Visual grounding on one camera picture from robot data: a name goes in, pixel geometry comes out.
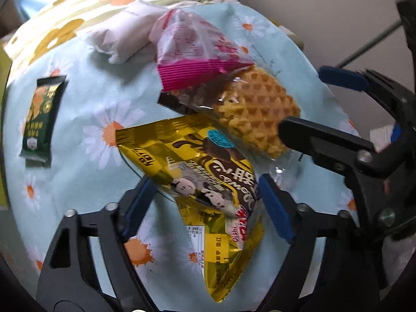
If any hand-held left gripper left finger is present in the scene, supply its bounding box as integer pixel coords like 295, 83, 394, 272
36, 177, 160, 312

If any dark green small packet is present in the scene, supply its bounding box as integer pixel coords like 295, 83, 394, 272
19, 75, 69, 169

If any clear waffle packet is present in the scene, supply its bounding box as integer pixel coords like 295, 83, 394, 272
158, 67, 303, 183

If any yellow-green cardboard box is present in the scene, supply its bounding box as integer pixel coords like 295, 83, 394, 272
0, 41, 13, 82

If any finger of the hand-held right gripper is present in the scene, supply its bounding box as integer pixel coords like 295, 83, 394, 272
318, 66, 416, 105
279, 117, 375, 173

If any magenta white snack packet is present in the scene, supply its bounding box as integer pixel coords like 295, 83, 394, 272
149, 9, 256, 92

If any metal clothes rack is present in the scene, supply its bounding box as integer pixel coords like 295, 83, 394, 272
336, 0, 416, 69

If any white soft snack packet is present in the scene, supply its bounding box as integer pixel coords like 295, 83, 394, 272
88, 1, 170, 64

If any daisy print blue tablecloth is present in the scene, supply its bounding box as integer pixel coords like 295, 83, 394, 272
0, 2, 361, 312

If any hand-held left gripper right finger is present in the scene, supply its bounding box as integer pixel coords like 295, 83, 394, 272
258, 173, 381, 312

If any gold chocolate snack packet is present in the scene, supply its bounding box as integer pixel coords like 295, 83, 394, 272
115, 117, 265, 303

